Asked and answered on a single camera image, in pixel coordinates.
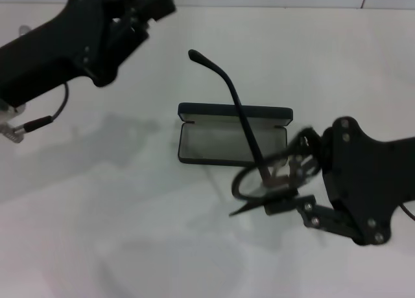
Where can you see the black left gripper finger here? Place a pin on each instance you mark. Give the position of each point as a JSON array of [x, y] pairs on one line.
[[129, 35], [159, 3]]

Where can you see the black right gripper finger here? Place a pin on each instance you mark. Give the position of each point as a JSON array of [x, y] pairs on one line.
[[313, 142], [308, 213]]

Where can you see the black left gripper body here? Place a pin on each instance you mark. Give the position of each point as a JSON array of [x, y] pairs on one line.
[[48, 52]]

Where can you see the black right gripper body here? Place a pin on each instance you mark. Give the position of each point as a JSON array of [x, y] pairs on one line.
[[363, 175]]

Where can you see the black glasses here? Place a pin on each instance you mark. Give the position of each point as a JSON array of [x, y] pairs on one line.
[[195, 55]]

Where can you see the black glasses case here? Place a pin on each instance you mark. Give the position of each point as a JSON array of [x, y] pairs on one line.
[[210, 142]]

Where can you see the left gripper silver plug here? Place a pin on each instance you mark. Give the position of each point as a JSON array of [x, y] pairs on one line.
[[24, 30]]

